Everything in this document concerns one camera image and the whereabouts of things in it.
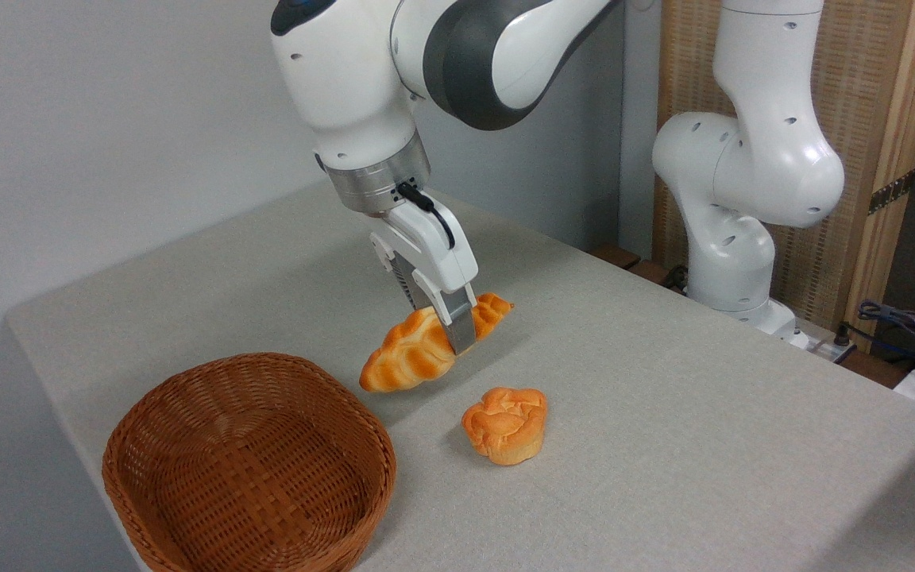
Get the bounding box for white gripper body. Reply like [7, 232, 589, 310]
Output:
[370, 199, 480, 296]

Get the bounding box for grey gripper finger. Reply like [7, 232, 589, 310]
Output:
[413, 269, 479, 356]
[369, 231, 427, 313]

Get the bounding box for long braided bread roll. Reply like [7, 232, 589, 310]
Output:
[359, 292, 515, 393]

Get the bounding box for round muffin-shaped bread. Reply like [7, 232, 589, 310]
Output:
[461, 387, 548, 466]

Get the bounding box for brown woven wicker basket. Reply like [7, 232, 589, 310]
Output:
[102, 352, 397, 572]

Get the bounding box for wooden woven screen panel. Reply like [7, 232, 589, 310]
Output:
[652, 0, 915, 352]

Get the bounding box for dark metal hinge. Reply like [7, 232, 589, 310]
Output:
[868, 168, 915, 216]

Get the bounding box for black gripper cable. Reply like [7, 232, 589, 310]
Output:
[396, 182, 457, 250]

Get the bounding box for bundle of dark cables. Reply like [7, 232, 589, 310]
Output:
[857, 299, 915, 374]

